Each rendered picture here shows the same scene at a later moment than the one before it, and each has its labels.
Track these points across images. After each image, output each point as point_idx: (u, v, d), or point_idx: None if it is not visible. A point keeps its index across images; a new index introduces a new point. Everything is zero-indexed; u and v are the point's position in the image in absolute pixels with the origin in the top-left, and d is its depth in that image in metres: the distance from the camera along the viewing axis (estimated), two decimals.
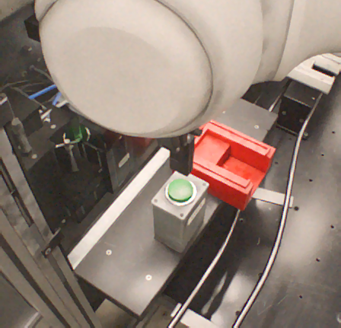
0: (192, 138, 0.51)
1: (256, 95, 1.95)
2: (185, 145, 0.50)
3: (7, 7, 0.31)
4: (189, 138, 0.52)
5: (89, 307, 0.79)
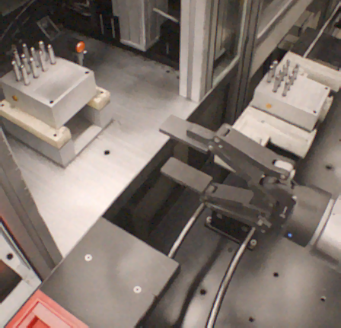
0: (202, 192, 0.56)
1: None
2: (210, 147, 0.48)
3: None
4: (203, 190, 0.56)
5: None
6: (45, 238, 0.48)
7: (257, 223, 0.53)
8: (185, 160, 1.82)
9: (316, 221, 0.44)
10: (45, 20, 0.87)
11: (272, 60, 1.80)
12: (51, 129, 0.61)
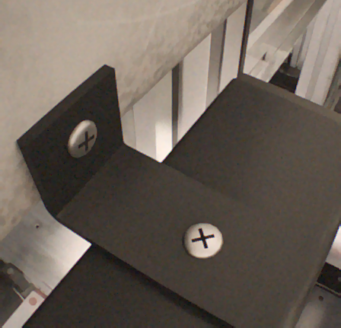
0: None
1: None
2: None
3: None
4: None
5: None
6: None
7: None
8: None
9: None
10: None
11: None
12: None
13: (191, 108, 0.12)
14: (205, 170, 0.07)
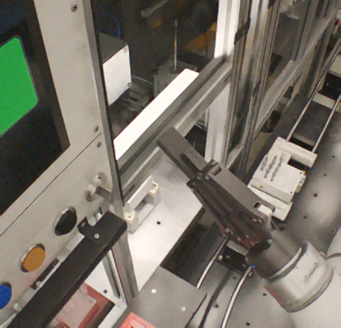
0: (192, 178, 0.54)
1: None
2: (198, 176, 0.52)
3: None
4: (194, 176, 0.54)
5: None
6: (134, 283, 0.87)
7: (226, 230, 0.57)
8: None
9: (280, 267, 0.50)
10: None
11: None
12: (125, 212, 1.00)
13: (105, 208, 0.59)
14: (98, 227, 0.53)
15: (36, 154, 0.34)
